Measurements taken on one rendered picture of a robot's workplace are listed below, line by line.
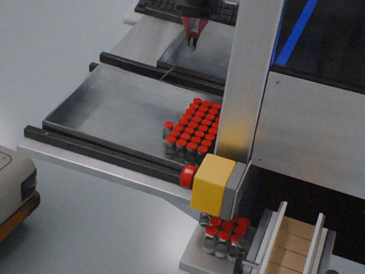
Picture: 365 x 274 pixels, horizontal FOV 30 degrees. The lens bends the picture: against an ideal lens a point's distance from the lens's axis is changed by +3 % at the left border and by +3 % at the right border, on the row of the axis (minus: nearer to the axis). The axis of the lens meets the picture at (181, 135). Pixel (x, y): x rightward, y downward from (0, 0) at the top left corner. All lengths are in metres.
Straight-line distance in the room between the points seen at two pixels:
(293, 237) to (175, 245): 1.27
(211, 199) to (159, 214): 1.40
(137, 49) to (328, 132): 0.75
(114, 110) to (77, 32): 2.14
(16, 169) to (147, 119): 0.89
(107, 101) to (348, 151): 0.61
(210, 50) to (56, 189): 1.07
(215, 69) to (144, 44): 0.21
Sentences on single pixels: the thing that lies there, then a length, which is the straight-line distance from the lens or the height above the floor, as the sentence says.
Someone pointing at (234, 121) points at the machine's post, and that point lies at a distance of 1.10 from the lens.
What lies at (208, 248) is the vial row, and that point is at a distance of 1.15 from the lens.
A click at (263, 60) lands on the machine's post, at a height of 1.22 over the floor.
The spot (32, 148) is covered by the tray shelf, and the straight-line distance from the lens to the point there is 1.36.
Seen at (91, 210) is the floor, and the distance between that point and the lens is 2.49.
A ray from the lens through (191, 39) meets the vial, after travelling 1.65.
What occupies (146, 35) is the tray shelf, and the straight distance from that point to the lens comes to 1.76.
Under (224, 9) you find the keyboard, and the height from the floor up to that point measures 0.83.
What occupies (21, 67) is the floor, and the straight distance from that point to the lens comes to 3.28.
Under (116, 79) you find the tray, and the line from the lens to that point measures 1.56.
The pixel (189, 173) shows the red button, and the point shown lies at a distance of 1.11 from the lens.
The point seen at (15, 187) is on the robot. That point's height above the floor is 0.23.
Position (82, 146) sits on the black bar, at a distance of 1.33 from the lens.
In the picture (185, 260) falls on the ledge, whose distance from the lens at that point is 1.15.
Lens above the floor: 1.72
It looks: 37 degrees down
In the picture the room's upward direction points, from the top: 7 degrees clockwise
